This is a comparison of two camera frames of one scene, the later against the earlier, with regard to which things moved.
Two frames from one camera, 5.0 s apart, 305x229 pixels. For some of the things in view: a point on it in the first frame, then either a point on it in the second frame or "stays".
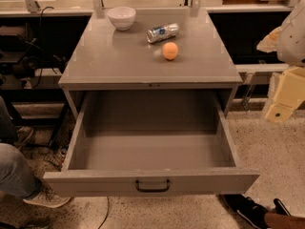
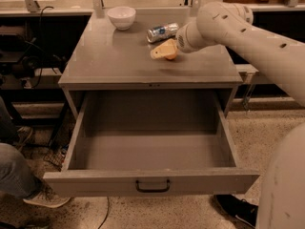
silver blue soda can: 160,32 stays
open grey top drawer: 150,143 stays
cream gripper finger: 290,91 to 188,38
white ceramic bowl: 122,17 stays
